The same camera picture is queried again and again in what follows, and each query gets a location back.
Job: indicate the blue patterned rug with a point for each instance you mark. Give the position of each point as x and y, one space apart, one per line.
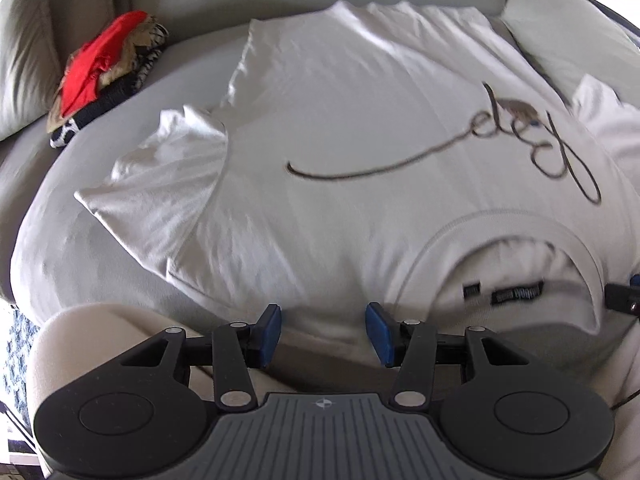
17 360

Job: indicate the pile of red patterned clothes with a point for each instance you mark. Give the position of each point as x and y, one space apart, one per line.
65 135

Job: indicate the taupe square cushion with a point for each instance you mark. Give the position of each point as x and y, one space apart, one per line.
75 10

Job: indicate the large light grey cushion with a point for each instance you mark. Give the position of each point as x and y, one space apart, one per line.
565 35

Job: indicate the tan patterned cloth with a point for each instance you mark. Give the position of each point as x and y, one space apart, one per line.
127 55

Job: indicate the white t-shirt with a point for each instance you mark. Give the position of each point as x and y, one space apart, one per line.
350 135

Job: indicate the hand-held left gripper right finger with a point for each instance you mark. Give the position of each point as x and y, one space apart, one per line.
380 335

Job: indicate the light grey pillow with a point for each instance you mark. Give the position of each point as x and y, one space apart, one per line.
25 60

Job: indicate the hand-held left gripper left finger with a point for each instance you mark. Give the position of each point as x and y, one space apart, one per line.
267 332

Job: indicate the person's left leg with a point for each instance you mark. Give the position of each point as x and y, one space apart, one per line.
100 325

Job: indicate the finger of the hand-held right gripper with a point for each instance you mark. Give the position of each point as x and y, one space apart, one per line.
622 297

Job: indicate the grey sofa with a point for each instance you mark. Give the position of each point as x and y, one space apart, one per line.
65 260

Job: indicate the red garment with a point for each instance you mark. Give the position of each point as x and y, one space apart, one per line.
105 50

